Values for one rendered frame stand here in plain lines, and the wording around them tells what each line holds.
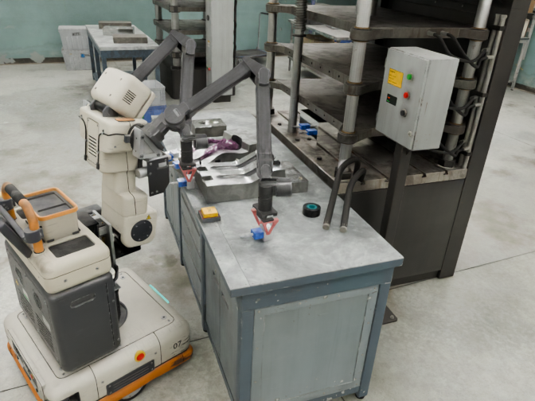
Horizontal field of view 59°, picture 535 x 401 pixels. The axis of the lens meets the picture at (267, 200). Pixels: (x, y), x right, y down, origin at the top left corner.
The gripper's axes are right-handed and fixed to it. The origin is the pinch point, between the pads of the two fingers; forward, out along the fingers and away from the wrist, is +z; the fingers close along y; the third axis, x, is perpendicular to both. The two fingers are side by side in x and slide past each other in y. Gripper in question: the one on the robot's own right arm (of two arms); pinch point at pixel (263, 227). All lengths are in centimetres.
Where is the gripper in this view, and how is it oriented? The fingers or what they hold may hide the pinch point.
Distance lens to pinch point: 187.7
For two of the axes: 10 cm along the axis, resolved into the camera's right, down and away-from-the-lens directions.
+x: -9.1, 1.7, -3.9
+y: -4.2, -4.3, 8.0
